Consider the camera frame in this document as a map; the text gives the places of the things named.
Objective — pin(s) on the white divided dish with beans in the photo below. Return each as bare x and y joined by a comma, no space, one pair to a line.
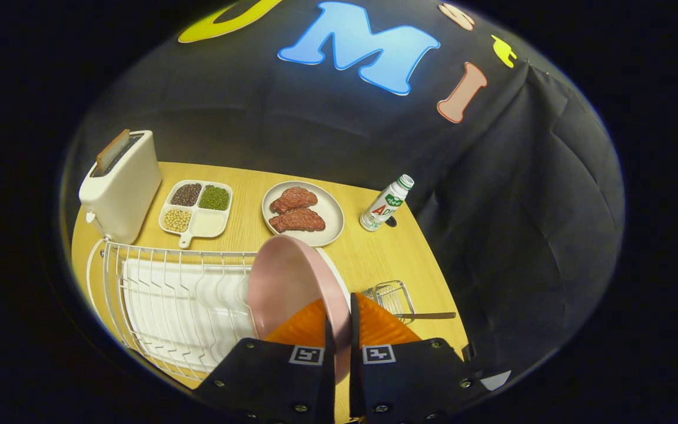
209,222

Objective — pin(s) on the white drip tray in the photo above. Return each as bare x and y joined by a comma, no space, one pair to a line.
162,294

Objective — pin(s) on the pink plate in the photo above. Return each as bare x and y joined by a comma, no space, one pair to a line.
286,282

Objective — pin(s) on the white toaster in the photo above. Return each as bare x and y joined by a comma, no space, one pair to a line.
127,194

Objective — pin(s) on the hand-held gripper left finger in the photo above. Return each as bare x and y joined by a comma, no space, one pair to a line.
329,383

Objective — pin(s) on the white drink bottle green label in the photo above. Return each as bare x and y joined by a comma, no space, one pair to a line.
383,206

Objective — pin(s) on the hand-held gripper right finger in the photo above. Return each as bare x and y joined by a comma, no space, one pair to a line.
355,377

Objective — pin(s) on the beige round plate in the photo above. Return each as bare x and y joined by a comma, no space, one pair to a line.
330,215

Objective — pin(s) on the black backdrop cloth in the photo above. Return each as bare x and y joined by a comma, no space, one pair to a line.
521,235

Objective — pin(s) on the red meat slice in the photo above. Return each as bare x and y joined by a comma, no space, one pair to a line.
298,221
293,199

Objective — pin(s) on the brown toast slice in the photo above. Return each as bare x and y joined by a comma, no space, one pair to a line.
112,150

